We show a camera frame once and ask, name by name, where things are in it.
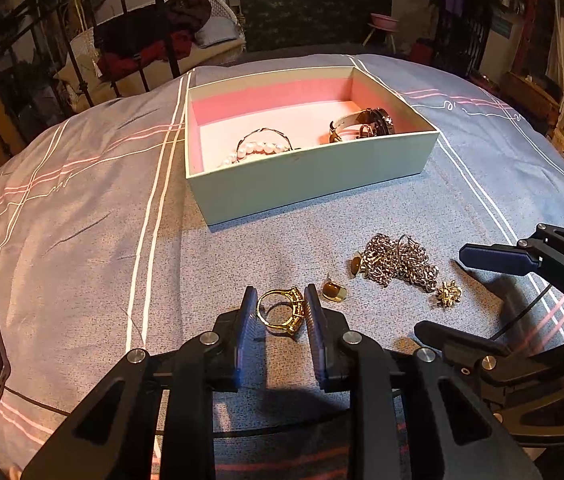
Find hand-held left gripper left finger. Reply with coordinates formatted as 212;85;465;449
21;286;259;480

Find white strap wristwatch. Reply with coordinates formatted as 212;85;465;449
328;107;395;145

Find thin gold bangle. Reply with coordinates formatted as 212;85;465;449
236;127;303;152

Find pink bowl on stool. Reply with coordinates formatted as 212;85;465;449
362;12;402;54

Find black cable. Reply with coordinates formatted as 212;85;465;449
0;280;558;436

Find gold flower brooch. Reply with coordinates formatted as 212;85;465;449
434;281;463;310

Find white pearl bracelet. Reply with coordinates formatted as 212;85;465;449
219;140;289;169

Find black metal bed frame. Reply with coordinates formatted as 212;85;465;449
0;0;183;202

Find white wicker chair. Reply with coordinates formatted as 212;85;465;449
53;0;249;112

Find dark brown jacket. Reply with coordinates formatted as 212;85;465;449
164;0;213;37

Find large gold ring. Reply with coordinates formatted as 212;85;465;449
257;285;311;337

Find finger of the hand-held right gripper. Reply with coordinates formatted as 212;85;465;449
458;224;564;287
414;320;564;448

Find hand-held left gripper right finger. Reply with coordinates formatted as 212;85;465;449
304;284;542;480

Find dark green sofa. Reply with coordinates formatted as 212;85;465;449
239;0;393;52

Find red bucket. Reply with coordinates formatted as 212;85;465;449
409;37;435;64

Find red clothes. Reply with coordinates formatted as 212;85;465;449
97;30;195;79

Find light blue pillow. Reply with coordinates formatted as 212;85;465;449
194;17;241;49

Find gold oval earring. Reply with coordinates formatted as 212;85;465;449
322;274;349;304

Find pale green cardboard box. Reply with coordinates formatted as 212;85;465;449
184;65;440;226

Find gold chain necklace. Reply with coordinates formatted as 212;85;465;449
359;232;440;291

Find black metal chair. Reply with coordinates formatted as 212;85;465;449
434;5;493;74

